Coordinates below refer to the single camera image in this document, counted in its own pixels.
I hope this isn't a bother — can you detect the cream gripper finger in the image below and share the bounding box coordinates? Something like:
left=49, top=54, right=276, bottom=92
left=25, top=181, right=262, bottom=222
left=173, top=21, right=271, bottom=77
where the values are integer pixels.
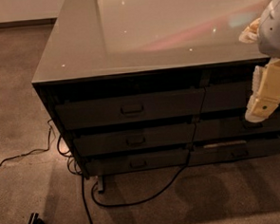
left=239, top=18, right=260, bottom=44
left=245, top=65, right=280, bottom=123

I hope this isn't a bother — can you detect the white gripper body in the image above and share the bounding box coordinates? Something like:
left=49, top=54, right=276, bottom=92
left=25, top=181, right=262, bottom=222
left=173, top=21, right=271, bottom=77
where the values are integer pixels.
left=266, top=58, right=280, bottom=70

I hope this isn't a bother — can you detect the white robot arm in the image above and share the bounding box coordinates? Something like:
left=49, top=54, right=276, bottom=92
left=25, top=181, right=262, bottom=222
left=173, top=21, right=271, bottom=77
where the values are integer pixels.
left=239, top=0, right=280, bottom=123

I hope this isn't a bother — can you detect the dark grey drawer cabinet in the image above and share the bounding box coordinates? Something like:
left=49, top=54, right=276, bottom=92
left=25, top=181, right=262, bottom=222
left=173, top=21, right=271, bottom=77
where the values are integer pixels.
left=26, top=0, right=280, bottom=198

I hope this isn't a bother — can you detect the thick black floor cable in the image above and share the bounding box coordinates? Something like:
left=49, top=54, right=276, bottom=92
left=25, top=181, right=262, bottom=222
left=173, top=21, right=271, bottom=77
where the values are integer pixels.
left=78, top=148, right=196, bottom=224

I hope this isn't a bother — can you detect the thin black floor cable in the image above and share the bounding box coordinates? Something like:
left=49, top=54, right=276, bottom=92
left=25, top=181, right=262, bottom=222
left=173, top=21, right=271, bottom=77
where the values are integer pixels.
left=0, top=117, right=83, bottom=181

